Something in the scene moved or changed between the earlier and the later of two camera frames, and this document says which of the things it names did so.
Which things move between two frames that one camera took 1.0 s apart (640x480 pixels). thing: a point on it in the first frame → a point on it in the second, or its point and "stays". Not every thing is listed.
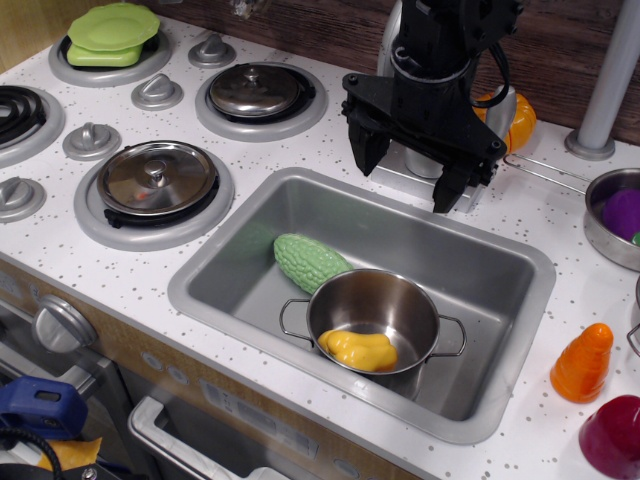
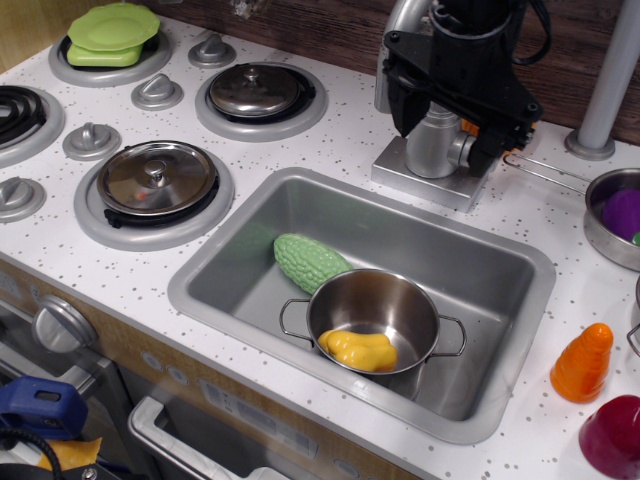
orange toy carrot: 578,370 stays
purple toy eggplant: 621,212 stays
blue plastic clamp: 50,408 stays
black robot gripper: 427,102 → 466,63
